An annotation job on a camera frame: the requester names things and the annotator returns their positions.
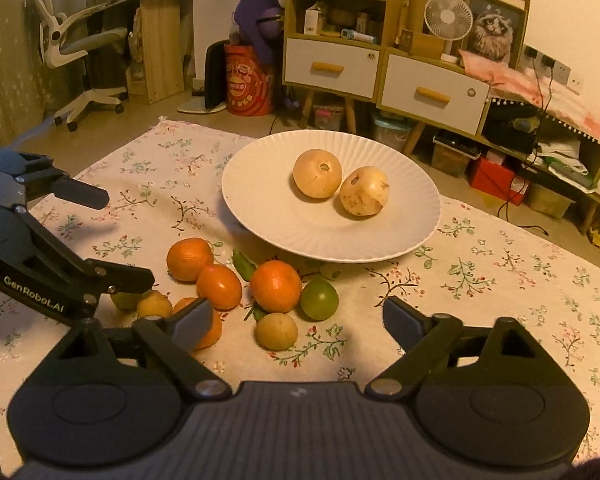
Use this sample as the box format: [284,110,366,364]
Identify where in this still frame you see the low wooden cabinet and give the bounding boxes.
[376,45,492,153]

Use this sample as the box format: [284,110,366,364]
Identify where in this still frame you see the wall sockets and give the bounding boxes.
[522,46,584,94]

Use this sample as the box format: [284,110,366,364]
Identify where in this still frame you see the storage bin with black lid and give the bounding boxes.
[431,131,482,177]

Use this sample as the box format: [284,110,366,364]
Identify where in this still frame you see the small wooden box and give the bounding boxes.
[398,30,447,59]

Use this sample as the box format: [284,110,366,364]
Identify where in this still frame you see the pink cloth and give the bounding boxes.
[459,50,600,157]

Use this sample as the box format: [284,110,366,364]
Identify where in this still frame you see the framed cat picture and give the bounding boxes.
[459,0,532,69]

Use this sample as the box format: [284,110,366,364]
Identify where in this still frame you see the white office chair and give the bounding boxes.
[24,0,131,132]

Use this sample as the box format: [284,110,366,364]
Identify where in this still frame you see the white flat base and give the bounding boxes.
[177,95,228,114]

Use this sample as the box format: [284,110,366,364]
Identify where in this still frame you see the white drawer with wooden handle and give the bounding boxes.
[284,37,382,100]
[380,54,490,136]

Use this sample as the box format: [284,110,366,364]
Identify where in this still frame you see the orange tangerine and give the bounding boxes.
[166,237,215,282]
[172,296,223,350]
[250,259,302,313]
[196,264,243,311]

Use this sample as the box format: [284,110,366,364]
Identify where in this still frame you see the small clear storage bin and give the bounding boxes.
[312,102,347,132]

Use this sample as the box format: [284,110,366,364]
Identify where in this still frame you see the red box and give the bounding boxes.
[468,156,532,207]

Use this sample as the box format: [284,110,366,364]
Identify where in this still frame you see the cardboard tube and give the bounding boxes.
[406,0,427,37]

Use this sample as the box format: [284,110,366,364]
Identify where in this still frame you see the smooth pale yellow melon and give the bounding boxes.
[293,149,343,198]

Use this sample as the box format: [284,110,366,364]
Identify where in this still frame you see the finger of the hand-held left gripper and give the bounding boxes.
[0,202,156,302]
[0,149,110,211]

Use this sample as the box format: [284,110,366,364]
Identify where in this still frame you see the patterned curtain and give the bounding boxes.
[0,0,48,148]

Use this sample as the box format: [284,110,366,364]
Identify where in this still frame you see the red printed barrel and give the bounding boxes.
[224,42,276,117]

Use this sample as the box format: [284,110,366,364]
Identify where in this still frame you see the green round citrus fruit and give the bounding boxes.
[300,278,340,322]

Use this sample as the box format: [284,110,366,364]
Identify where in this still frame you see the black cable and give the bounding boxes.
[495,52,556,236]

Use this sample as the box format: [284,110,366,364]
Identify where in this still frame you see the low wooden bench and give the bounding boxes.
[480,92,600,231]

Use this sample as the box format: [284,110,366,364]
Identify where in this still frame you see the blemished pale yellow melon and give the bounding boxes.
[339,166,391,218]

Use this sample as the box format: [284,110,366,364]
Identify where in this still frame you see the floral tablecloth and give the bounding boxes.
[0,117,600,480]

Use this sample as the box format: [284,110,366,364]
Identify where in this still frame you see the clear bin with blue lid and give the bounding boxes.
[371,111,414,154]

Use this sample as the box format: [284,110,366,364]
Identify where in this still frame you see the white carton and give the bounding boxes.
[304,2,329,36]

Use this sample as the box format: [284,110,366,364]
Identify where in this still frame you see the purple plush toy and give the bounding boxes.
[231,0,301,111]

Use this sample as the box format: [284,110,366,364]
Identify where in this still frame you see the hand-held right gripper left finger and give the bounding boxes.
[45,297,233,402]

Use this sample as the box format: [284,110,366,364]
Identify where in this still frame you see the green leaf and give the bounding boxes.
[231,249,268,322]

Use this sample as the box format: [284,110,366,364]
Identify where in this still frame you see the white ribbed plate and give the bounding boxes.
[221,130,441,263]

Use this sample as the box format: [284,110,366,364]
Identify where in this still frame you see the wooden desk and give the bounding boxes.
[67,0,194,106]

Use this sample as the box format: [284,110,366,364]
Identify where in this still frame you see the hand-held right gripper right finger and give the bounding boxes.
[364,296,551,402]

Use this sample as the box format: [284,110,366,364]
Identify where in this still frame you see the beige storage bin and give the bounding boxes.
[524,182,574,219]

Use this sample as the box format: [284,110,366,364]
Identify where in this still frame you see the small white desk fan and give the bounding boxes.
[424,0,474,59]

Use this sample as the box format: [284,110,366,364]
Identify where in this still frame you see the small yellow-brown round fruit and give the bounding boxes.
[136,290,173,320]
[254,312,299,351]

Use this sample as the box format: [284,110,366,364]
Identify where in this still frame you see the white and blue thermometer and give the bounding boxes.
[340,28,380,45]

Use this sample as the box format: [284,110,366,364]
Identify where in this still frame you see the small greenish-yellow round fruit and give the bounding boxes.
[111,290,141,311]

